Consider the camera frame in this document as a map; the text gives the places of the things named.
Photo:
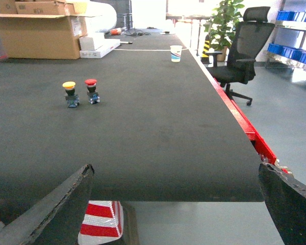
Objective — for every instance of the white bubble wrap roll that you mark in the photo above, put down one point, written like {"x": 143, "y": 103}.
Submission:
{"x": 100, "y": 17}

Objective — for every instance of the black office chair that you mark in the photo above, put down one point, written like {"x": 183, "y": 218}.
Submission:
{"x": 250, "y": 37}

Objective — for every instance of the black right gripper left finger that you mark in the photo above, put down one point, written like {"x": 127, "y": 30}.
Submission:
{"x": 57, "y": 218}

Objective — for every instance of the steel shelf rack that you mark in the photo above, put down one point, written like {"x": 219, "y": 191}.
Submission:
{"x": 288, "y": 45}

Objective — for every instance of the flat white box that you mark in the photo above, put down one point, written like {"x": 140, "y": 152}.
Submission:
{"x": 107, "y": 47}

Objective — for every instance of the yellow push button switch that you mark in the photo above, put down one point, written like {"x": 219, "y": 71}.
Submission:
{"x": 71, "y": 97}

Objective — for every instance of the red push button switch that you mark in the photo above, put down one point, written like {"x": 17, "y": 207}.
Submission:
{"x": 93, "y": 96}

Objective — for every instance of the yellow black traffic cone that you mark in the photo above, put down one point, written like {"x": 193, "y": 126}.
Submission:
{"x": 205, "y": 58}

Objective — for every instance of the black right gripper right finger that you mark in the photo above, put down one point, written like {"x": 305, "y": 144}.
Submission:
{"x": 285, "y": 198}

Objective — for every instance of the large cardboard box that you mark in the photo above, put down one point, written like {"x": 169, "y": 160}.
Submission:
{"x": 45, "y": 29}

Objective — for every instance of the green potted plant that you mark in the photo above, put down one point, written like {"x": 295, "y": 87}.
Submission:
{"x": 223, "y": 20}

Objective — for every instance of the small white box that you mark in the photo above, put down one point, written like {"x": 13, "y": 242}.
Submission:
{"x": 92, "y": 41}

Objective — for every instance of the white paper cup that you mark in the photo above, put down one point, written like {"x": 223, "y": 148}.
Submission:
{"x": 176, "y": 52}

